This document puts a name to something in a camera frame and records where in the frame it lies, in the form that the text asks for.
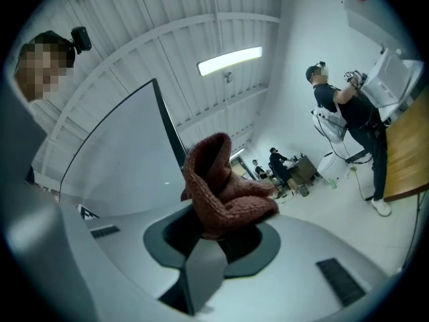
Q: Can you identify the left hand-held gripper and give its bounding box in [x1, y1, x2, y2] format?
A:
[77, 203, 101, 221]

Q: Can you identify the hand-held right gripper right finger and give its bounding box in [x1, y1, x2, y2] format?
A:
[186, 215, 391, 322]

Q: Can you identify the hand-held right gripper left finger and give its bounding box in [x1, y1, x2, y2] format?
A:
[60, 203, 195, 322]

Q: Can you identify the large whiteboard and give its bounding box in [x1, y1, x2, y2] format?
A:
[59, 78, 189, 219]

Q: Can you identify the brown wiping cloth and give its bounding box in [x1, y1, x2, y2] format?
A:
[180, 131, 280, 241]

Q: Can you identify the dark desk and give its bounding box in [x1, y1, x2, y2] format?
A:
[287, 154, 320, 184]

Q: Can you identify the white plastic bin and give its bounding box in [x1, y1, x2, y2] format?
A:
[316, 152, 352, 181]

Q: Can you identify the person's head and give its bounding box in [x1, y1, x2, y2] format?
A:
[15, 30, 76, 104]

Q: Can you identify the ceiling light bar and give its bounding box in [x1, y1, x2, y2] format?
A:
[196, 46, 263, 77]

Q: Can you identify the white microwave oven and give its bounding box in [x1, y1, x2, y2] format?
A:
[363, 47, 424, 109]

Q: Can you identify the black head-mounted camera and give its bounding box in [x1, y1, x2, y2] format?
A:
[70, 26, 93, 55]

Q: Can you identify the wooden table with wire legs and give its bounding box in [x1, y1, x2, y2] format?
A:
[381, 85, 429, 203]

